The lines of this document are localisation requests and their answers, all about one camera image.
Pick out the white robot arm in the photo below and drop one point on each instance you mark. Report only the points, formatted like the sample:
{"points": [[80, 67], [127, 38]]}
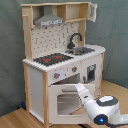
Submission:
{"points": [[104, 111]]}

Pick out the red oven knob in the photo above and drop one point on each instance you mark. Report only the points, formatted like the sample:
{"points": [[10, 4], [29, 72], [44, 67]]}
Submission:
{"points": [[74, 68], [56, 75]]}

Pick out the grey metal sink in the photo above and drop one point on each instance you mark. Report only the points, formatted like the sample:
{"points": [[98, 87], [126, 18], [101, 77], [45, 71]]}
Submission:
{"points": [[79, 51]]}

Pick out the right red oven knob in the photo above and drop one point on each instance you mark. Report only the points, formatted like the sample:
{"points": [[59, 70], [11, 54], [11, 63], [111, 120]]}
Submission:
{"points": [[74, 68]]}

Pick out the grey range hood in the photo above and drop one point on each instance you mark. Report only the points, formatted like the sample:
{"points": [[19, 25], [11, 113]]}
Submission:
{"points": [[48, 18]]}

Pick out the black toy faucet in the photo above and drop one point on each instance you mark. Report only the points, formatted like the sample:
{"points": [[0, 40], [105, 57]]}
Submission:
{"points": [[73, 40]]}

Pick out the left red oven knob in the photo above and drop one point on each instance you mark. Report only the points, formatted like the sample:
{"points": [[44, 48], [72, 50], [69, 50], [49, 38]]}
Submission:
{"points": [[56, 75]]}

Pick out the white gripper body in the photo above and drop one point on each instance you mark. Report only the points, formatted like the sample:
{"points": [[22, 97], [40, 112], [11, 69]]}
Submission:
{"points": [[83, 92]]}

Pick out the white oven door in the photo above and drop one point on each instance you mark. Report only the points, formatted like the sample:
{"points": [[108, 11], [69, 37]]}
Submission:
{"points": [[64, 103]]}

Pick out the black stovetop red burners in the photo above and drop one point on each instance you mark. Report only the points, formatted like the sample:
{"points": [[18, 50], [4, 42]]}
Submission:
{"points": [[52, 59]]}

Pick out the white dishwasher door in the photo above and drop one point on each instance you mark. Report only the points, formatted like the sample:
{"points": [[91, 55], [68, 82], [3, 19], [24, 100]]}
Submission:
{"points": [[91, 72]]}

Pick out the wooden toy kitchen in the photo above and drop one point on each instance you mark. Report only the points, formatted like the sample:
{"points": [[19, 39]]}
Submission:
{"points": [[45, 40]]}

